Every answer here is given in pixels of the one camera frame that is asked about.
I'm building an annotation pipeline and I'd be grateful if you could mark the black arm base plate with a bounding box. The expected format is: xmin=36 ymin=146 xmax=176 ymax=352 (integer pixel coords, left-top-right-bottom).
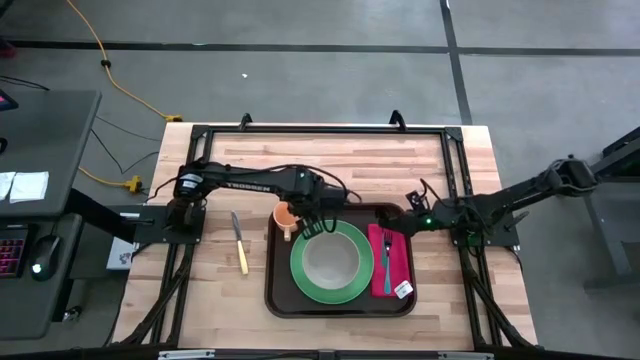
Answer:
xmin=447 ymin=207 xmax=522 ymax=249
xmin=132 ymin=202 xmax=206 ymax=246

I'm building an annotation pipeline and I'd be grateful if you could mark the yellow extension cable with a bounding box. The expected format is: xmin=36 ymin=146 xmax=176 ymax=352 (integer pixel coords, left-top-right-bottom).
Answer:
xmin=77 ymin=167 xmax=145 ymax=195
xmin=64 ymin=0 xmax=184 ymax=124

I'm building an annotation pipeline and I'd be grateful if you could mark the brown serving tray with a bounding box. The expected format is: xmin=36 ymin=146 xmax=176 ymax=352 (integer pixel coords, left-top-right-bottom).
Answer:
xmin=264 ymin=202 xmax=418 ymax=319

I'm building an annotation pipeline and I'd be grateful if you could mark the knife with yellow handle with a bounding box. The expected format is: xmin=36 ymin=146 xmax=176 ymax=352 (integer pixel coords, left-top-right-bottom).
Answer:
xmin=229 ymin=209 xmax=250 ymax=276

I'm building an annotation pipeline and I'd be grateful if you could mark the green plastic plate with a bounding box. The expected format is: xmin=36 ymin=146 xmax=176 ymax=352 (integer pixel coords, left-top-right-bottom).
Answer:
xmin=289 ymin=219 xmax=375 ymax=305

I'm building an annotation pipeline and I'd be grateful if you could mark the white printed box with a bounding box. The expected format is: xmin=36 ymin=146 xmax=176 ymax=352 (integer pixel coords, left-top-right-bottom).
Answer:
xmin=106 ymin=238 xmax=139 ymax=271

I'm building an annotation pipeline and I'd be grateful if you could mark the fork with blue handle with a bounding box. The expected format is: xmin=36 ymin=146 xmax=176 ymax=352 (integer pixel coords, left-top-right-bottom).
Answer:
xmin=382 ymin=229 xmax=394 ymax=296

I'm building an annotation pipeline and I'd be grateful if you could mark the beige ceramic mug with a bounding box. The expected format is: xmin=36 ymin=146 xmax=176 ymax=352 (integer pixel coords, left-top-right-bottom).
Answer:
xmin=272 ymin=201 xmax=303 ymax=242

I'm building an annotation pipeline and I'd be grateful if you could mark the grey-white bowl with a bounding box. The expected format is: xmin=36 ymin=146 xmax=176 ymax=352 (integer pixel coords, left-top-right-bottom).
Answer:
xmin=302 ymin=230 xmax=361 ymax=290

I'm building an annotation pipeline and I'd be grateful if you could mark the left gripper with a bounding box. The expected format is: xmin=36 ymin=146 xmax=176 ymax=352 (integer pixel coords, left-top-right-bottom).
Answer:
xmin=287 ymin=172 xmax=351 ymax=240

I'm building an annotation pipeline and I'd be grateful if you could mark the white paper sheet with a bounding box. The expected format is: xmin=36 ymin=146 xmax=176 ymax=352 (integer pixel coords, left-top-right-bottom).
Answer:
xmin=0 ymin=171 xmax=16 ymax=201
xmin=9 ymin=171 xmax=51 ymax=204

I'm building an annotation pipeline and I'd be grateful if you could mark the grey side desk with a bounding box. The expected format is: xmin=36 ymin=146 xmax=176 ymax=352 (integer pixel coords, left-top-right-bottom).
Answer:
xmin=0 ymin=88 xmax=104 ymax=342

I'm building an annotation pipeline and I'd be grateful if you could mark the red cloth napkin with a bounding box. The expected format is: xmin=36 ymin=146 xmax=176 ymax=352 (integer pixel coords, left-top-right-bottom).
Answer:
xmin=368 ymin=223 xmax=414 ymax=300

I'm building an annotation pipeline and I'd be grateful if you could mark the black computer mouse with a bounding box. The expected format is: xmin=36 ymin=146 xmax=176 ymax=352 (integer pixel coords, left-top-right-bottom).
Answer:
xmin=28 ymin=234 xmax=64 ymax=282

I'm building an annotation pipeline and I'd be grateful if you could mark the backlit keyboard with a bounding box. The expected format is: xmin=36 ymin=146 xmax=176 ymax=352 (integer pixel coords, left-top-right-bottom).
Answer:
xmin=0 ymin=224 xmax=30 ymax=280

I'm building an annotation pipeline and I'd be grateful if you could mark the black aluminium rig frame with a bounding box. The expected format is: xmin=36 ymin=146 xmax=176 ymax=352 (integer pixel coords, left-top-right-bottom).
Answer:
xmin=107 ymin=122 xmax=540 ymax=351

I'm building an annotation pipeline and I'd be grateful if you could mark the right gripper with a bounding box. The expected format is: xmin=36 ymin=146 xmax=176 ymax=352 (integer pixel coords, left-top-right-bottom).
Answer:
xmin=377 ymin=198 xmax=459 ymax=237

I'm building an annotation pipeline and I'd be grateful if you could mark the silver aluminium bar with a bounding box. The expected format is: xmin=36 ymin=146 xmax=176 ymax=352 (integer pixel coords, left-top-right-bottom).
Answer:
xmin=158 ymin=349 xmax=216 ymax=360
xmin=438 ymin=351 xmax=495 ymax=360

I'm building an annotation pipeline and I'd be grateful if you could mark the thin black floor cable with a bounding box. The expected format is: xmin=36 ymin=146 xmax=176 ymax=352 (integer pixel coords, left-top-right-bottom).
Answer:
xmin=89 ymin=127 xmax=161 ymax=176
xmin=93 ymin=114 xmax=162 ymax=143

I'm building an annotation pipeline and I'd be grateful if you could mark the dark metal stand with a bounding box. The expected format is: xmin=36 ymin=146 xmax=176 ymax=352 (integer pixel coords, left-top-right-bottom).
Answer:
xmin=577 ymin=124 xmax=640 ymax=291

